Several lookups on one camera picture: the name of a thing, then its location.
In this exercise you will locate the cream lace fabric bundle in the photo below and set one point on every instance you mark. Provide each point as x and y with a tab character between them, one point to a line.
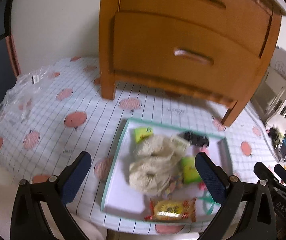
155	163

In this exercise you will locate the wooden nightstand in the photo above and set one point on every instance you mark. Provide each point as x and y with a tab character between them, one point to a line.
109	76

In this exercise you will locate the white grid pomegranate mat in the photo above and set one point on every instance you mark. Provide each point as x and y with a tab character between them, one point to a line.
71	117

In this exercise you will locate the black toy car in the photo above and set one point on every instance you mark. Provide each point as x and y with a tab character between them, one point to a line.
195	139

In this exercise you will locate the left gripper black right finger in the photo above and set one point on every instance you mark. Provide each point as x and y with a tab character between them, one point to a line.
258	219

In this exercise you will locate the colourful plastic block toy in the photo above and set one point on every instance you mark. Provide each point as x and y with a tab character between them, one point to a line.
202	186

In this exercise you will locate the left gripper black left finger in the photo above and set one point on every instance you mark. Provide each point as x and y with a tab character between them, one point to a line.
28	220

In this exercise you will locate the wooden drawer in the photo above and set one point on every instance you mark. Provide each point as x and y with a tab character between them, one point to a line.
178	51
242	21

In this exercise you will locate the green plastic toy figure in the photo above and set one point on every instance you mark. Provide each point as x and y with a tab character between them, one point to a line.
210	207

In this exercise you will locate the cream plastic clip holder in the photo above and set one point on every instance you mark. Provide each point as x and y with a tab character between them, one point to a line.
180	145

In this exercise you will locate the green tissue pack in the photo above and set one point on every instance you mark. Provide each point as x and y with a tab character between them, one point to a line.
189	171
142	133

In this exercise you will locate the pastel braided rope scrunchie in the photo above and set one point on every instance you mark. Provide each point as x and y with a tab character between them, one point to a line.
176	182

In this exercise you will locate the yellow red snack packet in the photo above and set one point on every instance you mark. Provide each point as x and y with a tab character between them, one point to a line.
173	210

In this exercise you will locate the teal rimmed white tray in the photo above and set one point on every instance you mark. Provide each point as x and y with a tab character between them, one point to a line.
119	199

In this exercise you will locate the white side table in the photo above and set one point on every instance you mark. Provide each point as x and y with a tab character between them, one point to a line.
272	87

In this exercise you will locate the clear plastic bag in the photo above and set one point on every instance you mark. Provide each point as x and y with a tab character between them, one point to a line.
19	100

